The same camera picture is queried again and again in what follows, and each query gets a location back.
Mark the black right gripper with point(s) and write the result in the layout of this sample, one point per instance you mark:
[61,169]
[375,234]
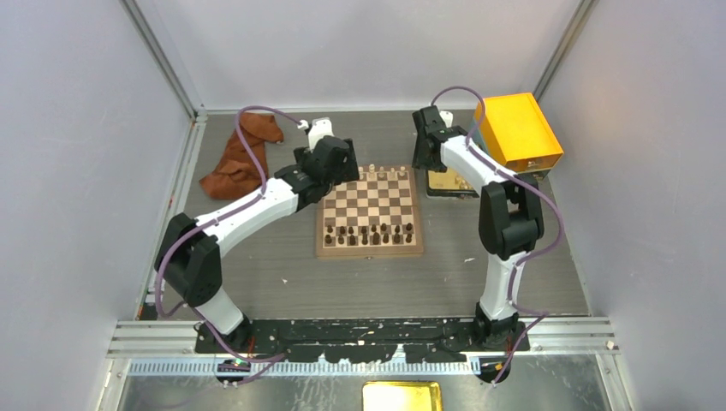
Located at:
[420,162]

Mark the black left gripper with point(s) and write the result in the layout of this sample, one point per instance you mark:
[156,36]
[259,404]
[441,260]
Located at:
[348,171]

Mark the gold metal tin tray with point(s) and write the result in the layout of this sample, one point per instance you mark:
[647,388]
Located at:
[448,184]

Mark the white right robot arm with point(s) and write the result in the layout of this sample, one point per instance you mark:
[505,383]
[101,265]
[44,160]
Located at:
[510,214]

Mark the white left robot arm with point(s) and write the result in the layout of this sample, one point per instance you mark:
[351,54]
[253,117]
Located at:
[190,257]

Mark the wooden chessboard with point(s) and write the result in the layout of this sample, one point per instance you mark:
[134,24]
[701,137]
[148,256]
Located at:
[386,216]

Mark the brown cloth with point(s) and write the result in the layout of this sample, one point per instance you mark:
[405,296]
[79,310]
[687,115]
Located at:
[235,175]

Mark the yellow drawer box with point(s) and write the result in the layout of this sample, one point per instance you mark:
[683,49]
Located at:
[513,130]

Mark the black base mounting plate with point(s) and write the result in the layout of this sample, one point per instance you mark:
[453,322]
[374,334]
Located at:
[357,341]

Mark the gold tin lid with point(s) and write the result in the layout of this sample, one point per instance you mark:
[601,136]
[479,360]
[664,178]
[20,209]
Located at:
[401,395]

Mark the aluminium front rail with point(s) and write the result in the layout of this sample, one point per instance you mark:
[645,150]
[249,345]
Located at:
[167,348]

